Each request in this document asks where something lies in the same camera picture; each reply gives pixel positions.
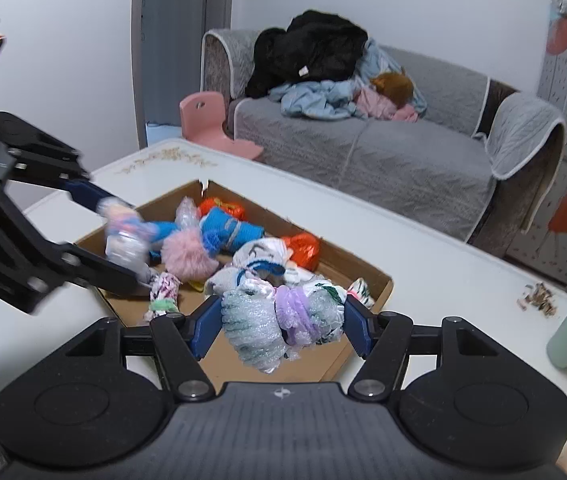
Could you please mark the light blue clothing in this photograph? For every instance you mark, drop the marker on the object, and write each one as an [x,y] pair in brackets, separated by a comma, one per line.
[313,97]

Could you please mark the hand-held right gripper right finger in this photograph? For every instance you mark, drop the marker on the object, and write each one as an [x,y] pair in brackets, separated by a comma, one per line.
[358,327]

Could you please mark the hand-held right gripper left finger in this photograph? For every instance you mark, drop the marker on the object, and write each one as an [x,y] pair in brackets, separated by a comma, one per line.
[208,327]

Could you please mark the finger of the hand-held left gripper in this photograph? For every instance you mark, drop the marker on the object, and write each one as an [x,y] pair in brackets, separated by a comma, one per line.
[88,262]
[83,192]

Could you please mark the pink fluffy blue knit sock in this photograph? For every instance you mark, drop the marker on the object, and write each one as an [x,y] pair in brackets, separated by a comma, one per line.
[186,252]

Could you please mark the white green striped sock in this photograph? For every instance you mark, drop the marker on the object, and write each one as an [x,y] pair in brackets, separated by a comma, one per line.
[361,290]

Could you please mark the brown plush toy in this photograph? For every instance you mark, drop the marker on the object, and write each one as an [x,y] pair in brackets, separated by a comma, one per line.
[393,85]

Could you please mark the black clothing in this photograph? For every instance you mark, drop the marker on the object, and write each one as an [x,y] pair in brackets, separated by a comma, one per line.
[313,45]

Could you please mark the pink clothing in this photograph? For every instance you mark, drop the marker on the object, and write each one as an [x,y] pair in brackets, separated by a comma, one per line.
[378,105]

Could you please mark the orange sock bundle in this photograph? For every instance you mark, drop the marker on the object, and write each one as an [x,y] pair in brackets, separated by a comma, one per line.
[228,210]
[306,250]

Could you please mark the pastel sock bundle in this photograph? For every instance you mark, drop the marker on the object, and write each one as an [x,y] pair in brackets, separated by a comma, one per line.
[123,240]

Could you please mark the grey door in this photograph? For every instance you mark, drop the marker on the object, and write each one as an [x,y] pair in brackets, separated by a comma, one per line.
[178,35]

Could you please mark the teal lilac sock bundle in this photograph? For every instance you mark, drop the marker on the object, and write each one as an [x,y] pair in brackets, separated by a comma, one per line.
[253,325]

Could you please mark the shallow cardboard box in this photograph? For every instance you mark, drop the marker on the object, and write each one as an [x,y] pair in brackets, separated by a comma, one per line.
[313,367]

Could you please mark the pink plastic chair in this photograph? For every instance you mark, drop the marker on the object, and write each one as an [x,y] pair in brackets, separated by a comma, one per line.
[203,120]

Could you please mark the grey sofa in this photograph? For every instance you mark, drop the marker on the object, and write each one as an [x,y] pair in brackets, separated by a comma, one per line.
[413,170]

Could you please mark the white dark print sock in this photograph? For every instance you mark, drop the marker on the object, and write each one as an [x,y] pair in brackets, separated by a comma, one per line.
[263,250]

